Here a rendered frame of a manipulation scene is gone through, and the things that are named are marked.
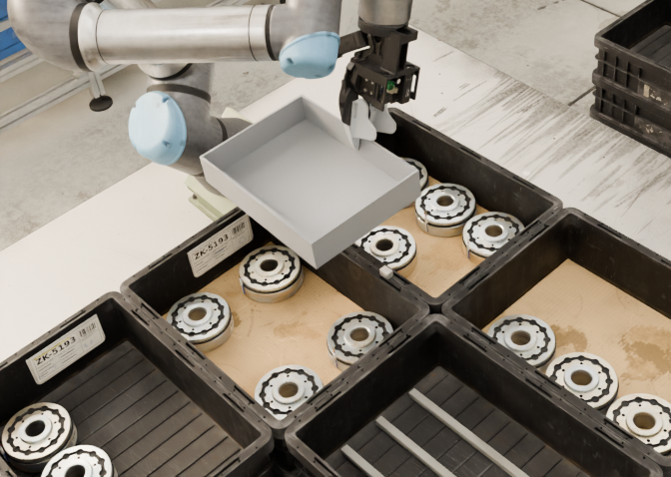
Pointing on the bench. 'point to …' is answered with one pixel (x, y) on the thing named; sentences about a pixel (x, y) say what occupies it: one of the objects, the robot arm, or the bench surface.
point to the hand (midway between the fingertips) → (357, 139)
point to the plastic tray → (311, 180)
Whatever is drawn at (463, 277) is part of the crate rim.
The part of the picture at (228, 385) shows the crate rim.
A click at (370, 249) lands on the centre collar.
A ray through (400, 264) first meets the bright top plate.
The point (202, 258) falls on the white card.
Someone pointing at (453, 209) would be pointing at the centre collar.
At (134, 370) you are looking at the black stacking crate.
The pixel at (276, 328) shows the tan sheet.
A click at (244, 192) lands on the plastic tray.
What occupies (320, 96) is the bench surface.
